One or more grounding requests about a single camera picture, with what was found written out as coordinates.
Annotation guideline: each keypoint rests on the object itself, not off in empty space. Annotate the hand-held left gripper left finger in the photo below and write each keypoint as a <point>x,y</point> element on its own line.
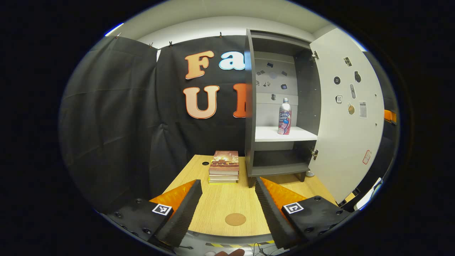
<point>183,217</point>

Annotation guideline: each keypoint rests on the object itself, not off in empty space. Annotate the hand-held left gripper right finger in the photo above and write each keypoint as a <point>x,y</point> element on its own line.
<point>272,217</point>

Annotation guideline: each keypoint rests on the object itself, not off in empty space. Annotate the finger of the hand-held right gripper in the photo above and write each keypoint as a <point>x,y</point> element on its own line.
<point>389,116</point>

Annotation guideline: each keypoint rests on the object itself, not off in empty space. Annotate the round cork coaster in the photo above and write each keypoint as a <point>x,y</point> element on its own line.
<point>235,219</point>

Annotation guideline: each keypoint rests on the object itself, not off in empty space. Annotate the light grey cabinet door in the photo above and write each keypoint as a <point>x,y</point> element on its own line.
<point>344,142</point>

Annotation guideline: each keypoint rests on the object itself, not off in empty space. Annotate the silver bottle with red label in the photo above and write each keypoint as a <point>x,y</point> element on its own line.
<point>284,119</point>

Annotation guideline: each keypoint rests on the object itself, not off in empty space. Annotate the dark grey cabinet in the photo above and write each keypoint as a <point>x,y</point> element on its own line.
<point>249,106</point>

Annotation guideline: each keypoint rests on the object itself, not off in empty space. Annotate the metal door hinge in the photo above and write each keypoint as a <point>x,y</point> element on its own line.
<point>315,55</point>
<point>314,154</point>

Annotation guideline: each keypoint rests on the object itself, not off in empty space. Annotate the white cabinet shelf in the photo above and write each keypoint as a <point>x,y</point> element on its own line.
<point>270,134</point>

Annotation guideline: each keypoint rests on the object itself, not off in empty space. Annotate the yellow black floor tape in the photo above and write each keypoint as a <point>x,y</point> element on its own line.
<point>231,245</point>

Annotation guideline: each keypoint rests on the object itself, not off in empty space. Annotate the small white object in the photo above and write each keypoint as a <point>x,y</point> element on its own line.
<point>310,174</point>

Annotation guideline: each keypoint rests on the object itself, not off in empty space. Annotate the black backdrop cloth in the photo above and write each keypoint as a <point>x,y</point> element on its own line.
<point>117,124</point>

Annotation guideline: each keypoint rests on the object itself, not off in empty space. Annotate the ceiling light strip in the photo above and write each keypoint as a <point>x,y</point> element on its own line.
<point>114,29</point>

